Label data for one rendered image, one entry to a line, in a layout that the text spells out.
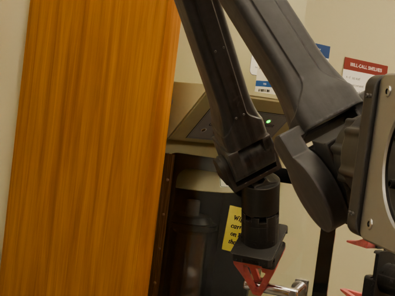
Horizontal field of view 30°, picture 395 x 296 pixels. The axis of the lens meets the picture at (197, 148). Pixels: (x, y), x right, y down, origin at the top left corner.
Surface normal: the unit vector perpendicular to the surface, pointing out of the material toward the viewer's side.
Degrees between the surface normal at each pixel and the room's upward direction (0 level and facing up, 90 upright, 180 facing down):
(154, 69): 90
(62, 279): 90
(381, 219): 90
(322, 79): 70
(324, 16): 90
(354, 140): 79
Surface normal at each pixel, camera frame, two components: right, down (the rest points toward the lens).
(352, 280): 0.62, 0.12
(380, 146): -0.97, -0.11
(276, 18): 0.02, -0.29
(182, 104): -0.77, -0.07
